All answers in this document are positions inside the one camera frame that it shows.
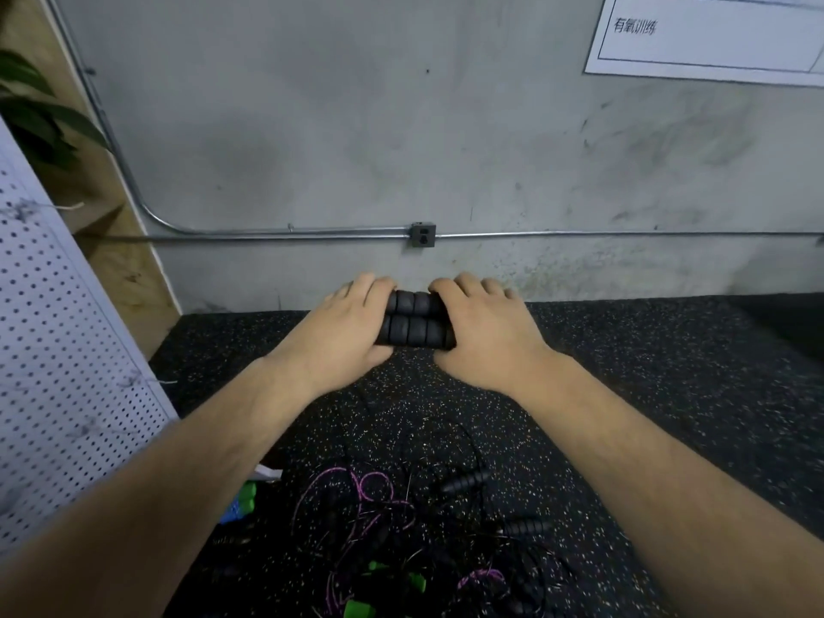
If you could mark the person's left forearm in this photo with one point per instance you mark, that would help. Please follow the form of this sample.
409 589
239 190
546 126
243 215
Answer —
129 508

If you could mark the person's right hand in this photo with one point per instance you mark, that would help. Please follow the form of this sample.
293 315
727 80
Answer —
496 338

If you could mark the green potted plant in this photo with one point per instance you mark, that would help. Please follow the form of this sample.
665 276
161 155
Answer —
45 122

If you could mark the white pegboard stand foot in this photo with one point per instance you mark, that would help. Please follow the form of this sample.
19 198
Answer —
267 472

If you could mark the metal conduit pipe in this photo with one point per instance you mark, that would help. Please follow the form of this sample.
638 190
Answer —
296 232

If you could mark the white pegboard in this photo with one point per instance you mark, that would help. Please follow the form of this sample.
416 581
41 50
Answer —
64 354

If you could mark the person's right forearm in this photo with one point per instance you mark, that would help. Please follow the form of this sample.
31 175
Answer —
670 508

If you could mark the grey electrical junction box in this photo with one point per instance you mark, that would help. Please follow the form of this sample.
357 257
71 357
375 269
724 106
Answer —
422 234

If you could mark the person's left hand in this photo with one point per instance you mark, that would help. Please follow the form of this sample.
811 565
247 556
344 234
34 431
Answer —
335 338

